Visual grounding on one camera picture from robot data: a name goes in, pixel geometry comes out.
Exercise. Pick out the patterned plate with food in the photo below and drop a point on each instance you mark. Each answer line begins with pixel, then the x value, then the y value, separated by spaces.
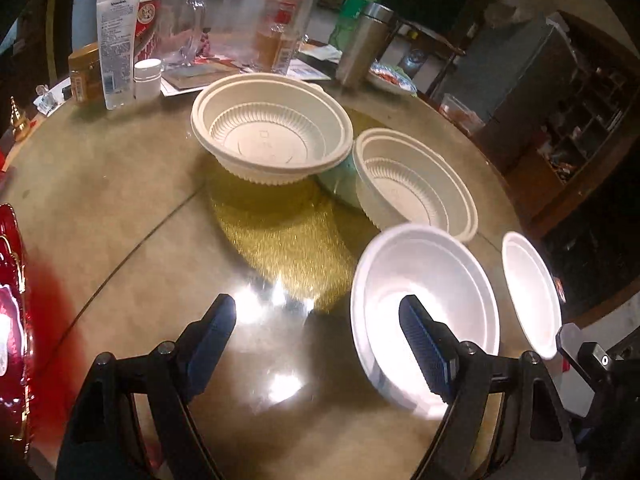
pixel 395 80

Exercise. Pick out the red and white box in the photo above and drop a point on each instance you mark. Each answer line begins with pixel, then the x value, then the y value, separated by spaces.
pixel 149 15

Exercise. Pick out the teal bowl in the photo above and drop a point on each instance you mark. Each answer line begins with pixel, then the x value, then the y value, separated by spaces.
pixel 342 182

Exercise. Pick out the white pill bottle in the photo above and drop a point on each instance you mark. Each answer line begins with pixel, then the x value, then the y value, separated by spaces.
pixel 147 80

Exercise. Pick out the shiny red packet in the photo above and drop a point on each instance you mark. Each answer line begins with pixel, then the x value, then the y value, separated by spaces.
pixel 12 335

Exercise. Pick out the small white foam bowl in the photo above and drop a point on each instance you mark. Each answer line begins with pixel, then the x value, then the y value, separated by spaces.
pixel 530 290

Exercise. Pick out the large white foam bowl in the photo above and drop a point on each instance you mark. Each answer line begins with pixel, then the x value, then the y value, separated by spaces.
pixel 430 270

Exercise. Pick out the clear bag with box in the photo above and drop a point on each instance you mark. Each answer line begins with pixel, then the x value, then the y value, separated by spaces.
pixel 277 25

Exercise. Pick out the flat grey card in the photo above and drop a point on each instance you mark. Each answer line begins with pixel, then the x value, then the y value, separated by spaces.
pixel 195 77

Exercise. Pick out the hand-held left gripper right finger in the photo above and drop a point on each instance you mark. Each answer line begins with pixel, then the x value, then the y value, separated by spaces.
pixel 427 352

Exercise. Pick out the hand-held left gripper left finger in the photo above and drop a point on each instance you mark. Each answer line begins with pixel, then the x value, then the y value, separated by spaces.
pixel 212 347

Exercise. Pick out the green plastic bottle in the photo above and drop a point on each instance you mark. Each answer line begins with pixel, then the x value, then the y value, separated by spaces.
pixel 356 7

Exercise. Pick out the small glass bottle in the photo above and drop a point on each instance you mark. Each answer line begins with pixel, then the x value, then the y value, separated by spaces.
pixel 47 100

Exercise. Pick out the small cream ribbed bowl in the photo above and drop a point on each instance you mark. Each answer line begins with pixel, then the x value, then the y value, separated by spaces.
pixel 415 185

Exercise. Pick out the gold pagoda ornament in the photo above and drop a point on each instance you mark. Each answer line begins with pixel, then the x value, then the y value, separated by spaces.
pixel 17 120

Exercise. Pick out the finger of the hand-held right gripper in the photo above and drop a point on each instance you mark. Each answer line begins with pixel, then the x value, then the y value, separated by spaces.
pixel 582 360

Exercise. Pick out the white squeeze tube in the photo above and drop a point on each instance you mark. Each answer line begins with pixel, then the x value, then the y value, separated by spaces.
pixel 117 50

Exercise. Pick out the amber jar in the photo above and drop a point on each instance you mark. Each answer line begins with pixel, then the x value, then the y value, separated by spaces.
pixel 85 75

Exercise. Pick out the large cream ribbed bowl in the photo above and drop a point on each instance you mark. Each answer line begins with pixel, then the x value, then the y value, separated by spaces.
pixel 272 130

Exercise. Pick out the grey cabinet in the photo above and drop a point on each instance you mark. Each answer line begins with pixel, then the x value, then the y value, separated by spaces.
pixel 525 85

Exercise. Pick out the gold glitter round mat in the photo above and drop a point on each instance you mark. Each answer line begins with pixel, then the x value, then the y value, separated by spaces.
pixel 290 245

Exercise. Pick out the steel thermos flask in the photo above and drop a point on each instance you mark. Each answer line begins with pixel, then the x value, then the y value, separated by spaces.
pixel 362 45

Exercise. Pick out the printed paper sheets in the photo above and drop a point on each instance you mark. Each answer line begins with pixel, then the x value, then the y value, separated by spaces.
pixel 315 57

